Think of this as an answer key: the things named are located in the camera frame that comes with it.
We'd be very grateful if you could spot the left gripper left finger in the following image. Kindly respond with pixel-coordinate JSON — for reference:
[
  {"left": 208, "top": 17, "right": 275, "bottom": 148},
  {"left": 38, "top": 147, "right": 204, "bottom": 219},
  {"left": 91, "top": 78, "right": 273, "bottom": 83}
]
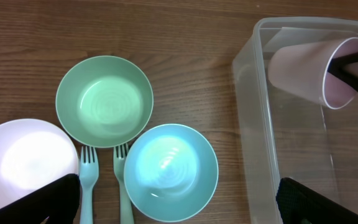
[{"left": 0, "top": 174, "right": 80, "bottom": 224}]

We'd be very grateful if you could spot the green bowl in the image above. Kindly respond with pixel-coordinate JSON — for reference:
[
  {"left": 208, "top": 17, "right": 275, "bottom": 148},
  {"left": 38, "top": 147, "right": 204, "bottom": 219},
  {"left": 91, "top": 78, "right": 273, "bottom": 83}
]
[{"left": 55, "top": 55, "right": 154, "bottom": 148}]

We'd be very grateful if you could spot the light green fork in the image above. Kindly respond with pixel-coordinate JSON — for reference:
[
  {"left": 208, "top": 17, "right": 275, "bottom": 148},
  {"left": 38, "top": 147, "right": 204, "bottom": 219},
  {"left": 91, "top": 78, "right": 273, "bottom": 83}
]
[{"left": 113, "top": 143, "right": 134, "bottom": 224}]

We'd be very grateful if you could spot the pink cup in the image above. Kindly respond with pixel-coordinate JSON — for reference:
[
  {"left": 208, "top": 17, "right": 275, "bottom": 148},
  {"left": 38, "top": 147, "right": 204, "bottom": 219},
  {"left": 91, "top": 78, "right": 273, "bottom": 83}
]
[{"left": 267, "top": 37, "right": 358, "bottom": 110}]

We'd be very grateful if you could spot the light blue fork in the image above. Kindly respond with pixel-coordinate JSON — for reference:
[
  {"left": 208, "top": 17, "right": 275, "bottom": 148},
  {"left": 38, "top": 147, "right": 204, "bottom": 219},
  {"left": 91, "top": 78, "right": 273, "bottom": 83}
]
[{"left": 80, "top": 146, "right": 99, "bottom": 224}]

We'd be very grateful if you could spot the clear plastic container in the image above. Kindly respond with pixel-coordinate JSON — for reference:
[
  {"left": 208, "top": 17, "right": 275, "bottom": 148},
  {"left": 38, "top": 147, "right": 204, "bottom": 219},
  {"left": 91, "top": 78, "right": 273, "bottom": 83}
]
[{"left": 232, "top": 17, "right": 358, "bottom": 224}]

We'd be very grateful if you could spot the pink bowl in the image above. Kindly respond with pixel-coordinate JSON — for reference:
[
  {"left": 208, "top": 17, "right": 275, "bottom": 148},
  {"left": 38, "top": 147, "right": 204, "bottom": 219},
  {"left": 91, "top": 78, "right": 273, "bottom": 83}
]
[{"left": 0, "top": 118, "right": 78, "bottom": 208}]

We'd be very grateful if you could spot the blue bowl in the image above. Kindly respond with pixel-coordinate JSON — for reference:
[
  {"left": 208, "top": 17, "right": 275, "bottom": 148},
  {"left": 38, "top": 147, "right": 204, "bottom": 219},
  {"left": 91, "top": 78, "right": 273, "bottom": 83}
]
[{"left": 124, "top": 124, "right": 219, "bottom": 223}]

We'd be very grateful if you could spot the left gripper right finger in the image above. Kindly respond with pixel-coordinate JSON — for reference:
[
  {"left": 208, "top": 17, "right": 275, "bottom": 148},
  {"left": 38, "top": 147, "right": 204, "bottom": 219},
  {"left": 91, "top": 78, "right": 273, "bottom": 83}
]
[{"left": 276, "top": 177, "right": 358, "bottom": 224}]

